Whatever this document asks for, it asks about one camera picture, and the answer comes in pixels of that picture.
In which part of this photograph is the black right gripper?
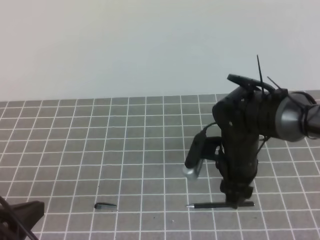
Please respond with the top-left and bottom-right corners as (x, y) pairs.
(212, 86), (278, 208)

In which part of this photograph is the black pen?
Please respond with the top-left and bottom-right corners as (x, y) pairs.
(186, 201), (255, 209)

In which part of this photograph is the black clear pen cap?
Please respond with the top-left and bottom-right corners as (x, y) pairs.
(94, 202), (117, 210)

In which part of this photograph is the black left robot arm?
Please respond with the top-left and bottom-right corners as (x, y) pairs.
(0, 197), (45, 240)

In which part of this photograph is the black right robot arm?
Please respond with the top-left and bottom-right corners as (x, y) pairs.
(212, 87), (320, 209)

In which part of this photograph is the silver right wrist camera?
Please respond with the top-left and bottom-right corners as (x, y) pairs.
(183, 130), (206, 180)

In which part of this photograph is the black cable tie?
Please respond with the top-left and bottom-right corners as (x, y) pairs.
(256, 54), (265, 99)

